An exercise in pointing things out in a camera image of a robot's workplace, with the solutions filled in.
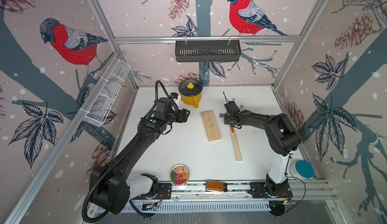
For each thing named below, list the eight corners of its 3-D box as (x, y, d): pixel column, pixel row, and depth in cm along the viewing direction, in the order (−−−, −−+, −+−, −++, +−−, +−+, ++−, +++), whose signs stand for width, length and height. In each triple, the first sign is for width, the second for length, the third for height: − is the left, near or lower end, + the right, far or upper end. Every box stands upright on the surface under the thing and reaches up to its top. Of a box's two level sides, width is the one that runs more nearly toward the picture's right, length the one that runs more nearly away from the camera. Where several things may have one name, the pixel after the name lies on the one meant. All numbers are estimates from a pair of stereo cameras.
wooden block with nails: (208, 141, 92) (208, 139, 89) (201, 114, 105) (201, 111, 103) (220, 139, 93) (221, 137, 90) (212, 112, 106) (212, 109, 104)
